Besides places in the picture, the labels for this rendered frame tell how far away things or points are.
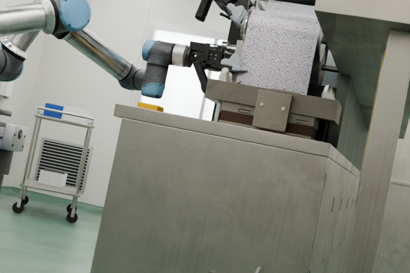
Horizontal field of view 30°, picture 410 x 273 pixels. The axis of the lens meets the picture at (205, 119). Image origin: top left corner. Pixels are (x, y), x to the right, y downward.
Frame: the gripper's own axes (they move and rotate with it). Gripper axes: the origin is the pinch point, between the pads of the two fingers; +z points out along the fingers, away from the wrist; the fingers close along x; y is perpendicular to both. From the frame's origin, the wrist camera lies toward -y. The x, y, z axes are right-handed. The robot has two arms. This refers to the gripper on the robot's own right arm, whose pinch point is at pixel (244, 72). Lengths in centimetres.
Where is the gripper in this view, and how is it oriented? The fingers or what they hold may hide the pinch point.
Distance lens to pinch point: 251.9
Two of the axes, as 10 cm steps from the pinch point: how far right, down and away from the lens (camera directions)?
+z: 9.5, 1.8, -2.5
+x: 2.3, 1.0, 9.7
